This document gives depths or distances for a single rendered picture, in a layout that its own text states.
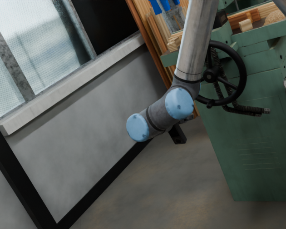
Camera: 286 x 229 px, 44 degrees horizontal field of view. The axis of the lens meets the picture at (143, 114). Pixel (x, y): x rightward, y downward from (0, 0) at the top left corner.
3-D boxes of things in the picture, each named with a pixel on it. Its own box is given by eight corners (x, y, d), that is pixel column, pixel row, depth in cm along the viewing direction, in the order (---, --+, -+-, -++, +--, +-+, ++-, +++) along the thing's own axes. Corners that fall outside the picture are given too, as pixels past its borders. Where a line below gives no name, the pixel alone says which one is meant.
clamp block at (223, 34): (195, 58, 155) (188, 39, 152) (205, 47, 165) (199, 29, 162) (227, 50, 146) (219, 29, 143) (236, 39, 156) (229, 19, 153)
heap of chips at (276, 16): (262, 25, 145) (260, 19, 144) (268, 17, 154) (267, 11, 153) (283, 19, 140) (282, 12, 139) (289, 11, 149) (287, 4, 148)
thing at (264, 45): (185, 70, 171) (183, 62, 170) (201, 54, 186) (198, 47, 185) (269, 49, 147) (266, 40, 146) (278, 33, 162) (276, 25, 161)
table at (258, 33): (155, 75, 169) (150, 64, 167) (180, 52, 192) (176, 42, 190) (286, 42, 133) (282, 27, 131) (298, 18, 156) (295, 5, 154)
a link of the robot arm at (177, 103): (182, 78, 111) (154, 98, 118) (170, 93, 101) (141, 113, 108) (200, 102, 112) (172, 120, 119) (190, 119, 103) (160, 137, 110)
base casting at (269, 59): (188, 87, 175) (181, 71, 172) (223, 47, 218) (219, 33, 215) (281, 67, 148) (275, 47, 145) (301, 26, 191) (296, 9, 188)
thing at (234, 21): (210, 36, 167) (207, 25, 166) (212, 35, 169) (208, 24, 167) (248, 25, 156) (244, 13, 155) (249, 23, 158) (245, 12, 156)
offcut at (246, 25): (250, 27, 152) (248, 18, 151) (253, 28, 148) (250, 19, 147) (240, 30, 153) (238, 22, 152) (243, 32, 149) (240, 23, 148)
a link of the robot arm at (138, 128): (153, 135, 108) (131, 148, 113) (174, 127, 118) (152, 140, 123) (139, 108, 109) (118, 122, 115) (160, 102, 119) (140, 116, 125)
